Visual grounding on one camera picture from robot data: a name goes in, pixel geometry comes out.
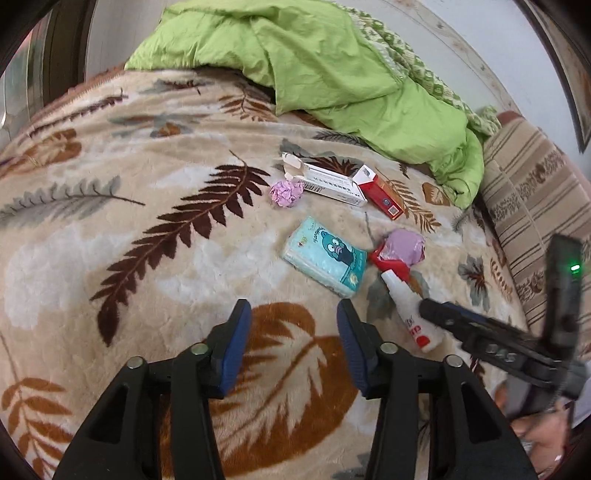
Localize brown wooden frame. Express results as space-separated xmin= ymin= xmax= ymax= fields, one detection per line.
xmin=28 ymin=0 xmax=98 ymax=121

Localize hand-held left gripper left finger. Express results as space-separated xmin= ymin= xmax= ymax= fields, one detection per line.
xmin=53 ymin=299 xmax=253 ymax=480

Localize leaf print fleece blanket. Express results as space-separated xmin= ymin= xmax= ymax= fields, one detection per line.
xmin=0 ymin=68 xmax=532 ymax=480

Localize striped floral beige pillow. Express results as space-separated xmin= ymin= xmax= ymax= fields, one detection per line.
xmin=479 ymin=115 xmax=583 ymax=326

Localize teal tissue pack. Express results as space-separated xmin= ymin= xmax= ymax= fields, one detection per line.
xmin=282 ymin=216 xmax=369 ymax=298

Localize white medicine box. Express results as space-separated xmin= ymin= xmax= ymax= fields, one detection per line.
xmin=281 ymin=151 xmax=369 ymax=208

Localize person's right hand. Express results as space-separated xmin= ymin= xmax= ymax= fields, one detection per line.
xmin=510 ymin=401 xmax=574 ymax=479

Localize purple and red crumpled wrapper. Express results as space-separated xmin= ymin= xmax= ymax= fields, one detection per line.
xmin=368 ymin=229 xmax=426 ymax=283

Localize purple crumpled paper ball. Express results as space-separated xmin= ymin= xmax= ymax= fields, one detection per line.
xmin=269 ymin=179 xmax=305 ymax=209

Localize dark wooden board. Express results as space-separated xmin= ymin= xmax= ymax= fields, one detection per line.
xmin=522 ymin=0 xmax=591 ymax=154

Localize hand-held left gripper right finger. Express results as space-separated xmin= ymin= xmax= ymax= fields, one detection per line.
xmin=337 ymin=299 xmax=539 ymax=480

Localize green duvet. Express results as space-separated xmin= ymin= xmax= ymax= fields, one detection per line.
xmin=124 ymin=0 xmax=485 ymax=209

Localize green white patterned quilt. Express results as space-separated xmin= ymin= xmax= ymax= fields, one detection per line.
xmin=348 ymin=7 xmax=502 ymax=136

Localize red cigarette box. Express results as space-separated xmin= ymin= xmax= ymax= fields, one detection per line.
xmin=352 ymin=165 xmax=406 ymax=220

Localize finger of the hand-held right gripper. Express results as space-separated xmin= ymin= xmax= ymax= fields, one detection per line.
xmin=418 ymin=298 xmax=490 ymax=344
xmin=443 ymin=301 xmax=541 ymax=342

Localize white plastic spray bottle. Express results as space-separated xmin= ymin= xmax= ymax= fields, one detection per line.
xmin=380 ymin=270 xmax=445 ymax=354

